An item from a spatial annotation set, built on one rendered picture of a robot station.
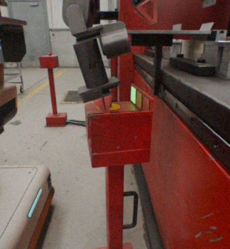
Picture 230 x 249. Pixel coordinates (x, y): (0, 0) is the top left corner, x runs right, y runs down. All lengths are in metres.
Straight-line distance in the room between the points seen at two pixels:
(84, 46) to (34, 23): 7.79
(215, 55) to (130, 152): 0.38
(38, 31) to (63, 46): 0.92
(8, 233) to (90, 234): 0.46
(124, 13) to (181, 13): 0.40
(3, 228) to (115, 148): 0.64
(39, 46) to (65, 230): 7.38
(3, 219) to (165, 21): 1.53
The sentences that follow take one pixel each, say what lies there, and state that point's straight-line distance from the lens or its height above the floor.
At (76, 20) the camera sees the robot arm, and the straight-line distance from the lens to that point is 0.50.
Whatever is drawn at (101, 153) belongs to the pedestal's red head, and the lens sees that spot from 0.55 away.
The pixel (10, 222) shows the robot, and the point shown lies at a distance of 1.04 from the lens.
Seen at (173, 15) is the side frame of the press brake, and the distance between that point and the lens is 1.73.
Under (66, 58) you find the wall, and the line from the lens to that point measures 8.08.
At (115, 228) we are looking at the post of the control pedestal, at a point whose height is 0.35.
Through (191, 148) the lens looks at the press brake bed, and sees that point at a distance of 0.53.
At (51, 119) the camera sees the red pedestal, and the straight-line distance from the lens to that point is 2.61.
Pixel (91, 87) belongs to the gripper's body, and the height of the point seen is 0.87.
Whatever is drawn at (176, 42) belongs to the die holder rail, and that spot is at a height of 0.96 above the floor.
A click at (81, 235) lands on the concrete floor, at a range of 1.29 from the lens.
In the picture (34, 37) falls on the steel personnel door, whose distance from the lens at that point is 8.29.
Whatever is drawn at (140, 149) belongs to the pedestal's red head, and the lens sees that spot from 0.57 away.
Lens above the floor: 0.98
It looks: 23 degrees down
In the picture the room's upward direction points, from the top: straight up
